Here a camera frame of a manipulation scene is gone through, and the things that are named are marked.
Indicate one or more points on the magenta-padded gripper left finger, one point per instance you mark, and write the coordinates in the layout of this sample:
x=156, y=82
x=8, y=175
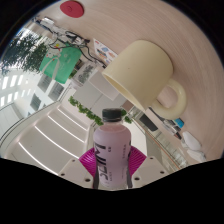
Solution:
x=77, y=174

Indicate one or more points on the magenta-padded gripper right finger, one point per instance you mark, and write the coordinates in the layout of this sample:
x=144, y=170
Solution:
x=145, y=172

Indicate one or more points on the pink drink bottle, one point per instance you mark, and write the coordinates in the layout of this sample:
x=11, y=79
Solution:
x=111, y=150

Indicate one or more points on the white rounded object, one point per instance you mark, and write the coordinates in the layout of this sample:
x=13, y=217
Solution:
x=191, y=140

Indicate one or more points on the green leafy garland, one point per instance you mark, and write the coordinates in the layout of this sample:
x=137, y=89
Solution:
x=87, y=112

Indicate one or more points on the cream ceramic mug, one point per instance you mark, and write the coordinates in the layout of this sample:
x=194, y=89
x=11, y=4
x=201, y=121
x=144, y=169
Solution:
x=143, y=71

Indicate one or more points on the green bag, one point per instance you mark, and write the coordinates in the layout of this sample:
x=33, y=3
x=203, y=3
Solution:
x=60, y=63

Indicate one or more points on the colourful printed leaflet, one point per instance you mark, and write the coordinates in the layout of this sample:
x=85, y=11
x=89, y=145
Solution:
x=104, y=50

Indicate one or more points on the flat round red coaster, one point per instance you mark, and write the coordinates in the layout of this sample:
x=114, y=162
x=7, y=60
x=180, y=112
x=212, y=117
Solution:
x=72, y=8

